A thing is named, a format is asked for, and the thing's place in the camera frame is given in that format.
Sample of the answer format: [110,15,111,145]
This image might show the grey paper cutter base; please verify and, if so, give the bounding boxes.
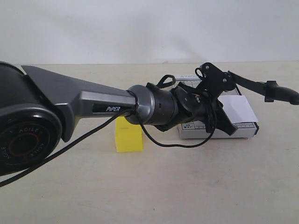
[175,75,259,140]

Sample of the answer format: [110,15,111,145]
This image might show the white paper sheet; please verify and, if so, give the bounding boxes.
[218,95,258,124]

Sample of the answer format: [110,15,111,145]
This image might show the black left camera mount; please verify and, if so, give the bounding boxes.
[195,62,236,99]

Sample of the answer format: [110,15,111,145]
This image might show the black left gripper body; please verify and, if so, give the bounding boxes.
[174,85,224,126]

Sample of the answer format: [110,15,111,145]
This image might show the black cutter blade arm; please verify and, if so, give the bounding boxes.
[227,71,299,105]

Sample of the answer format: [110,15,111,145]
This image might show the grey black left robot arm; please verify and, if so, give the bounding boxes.
[0,62,237,175]

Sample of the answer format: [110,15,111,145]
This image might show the yellow cube block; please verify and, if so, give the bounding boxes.
[114,117,143,153]

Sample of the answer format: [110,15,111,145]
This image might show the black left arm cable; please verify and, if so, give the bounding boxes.
[0,74,217,187]

